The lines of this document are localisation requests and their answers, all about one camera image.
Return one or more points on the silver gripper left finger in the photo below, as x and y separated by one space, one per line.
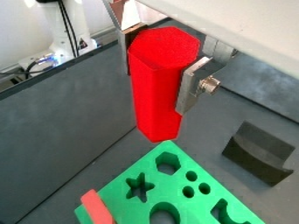
125 15

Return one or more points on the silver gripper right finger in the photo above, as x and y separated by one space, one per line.
198 75

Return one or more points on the green shape sorter board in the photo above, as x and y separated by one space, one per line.
168 182

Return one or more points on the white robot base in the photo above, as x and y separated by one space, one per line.
70 32

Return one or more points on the black curved cradle stand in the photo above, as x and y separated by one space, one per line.
261 153

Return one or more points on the red hexagon prism block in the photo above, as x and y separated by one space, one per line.
161 53

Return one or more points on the salmon red rounded block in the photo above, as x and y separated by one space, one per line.
97 208

